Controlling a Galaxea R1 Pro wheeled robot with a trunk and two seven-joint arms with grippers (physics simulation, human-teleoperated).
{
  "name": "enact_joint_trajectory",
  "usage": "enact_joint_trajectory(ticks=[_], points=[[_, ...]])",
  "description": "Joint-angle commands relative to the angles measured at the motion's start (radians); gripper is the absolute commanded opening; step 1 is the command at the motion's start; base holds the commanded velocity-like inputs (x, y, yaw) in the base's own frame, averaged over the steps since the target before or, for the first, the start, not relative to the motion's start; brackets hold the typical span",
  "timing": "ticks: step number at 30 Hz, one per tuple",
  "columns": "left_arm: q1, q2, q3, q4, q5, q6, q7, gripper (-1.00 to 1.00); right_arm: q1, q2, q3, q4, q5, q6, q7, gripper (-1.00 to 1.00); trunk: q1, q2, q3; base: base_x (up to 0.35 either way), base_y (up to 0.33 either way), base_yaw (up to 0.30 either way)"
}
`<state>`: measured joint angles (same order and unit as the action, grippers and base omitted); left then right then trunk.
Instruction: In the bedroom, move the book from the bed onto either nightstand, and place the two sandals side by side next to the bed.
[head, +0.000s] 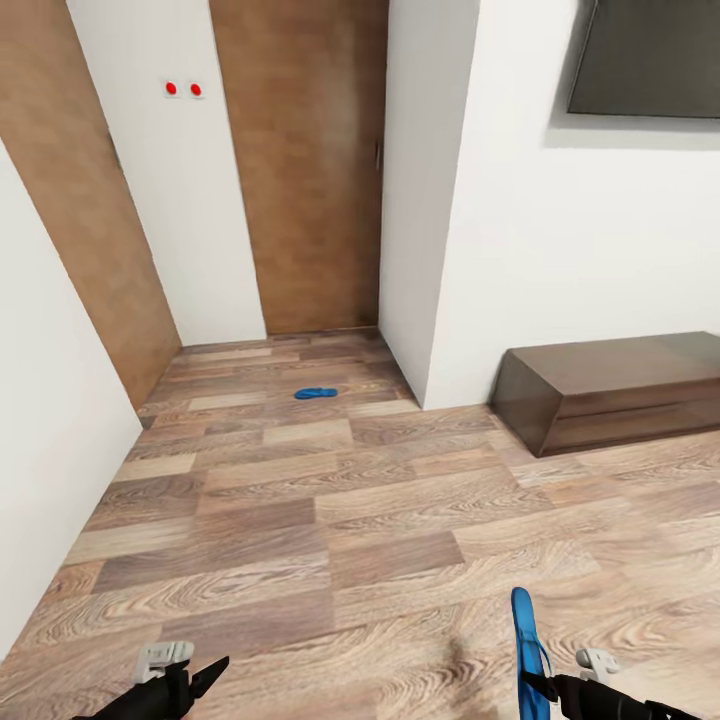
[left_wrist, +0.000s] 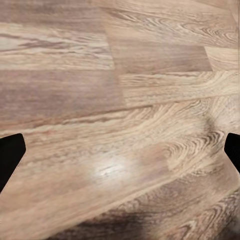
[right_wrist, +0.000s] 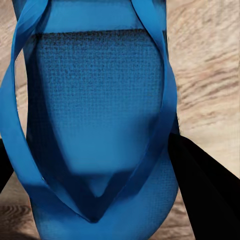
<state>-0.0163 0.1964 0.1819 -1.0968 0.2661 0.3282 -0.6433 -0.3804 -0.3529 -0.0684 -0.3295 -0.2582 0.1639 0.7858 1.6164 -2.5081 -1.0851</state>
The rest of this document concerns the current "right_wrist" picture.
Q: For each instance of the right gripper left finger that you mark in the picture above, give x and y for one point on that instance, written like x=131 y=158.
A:
x=6 y=169

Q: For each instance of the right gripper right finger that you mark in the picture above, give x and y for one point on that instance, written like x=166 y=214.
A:
x=211 y=193

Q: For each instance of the sandal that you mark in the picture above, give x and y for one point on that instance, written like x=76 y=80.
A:
x=102 y=101

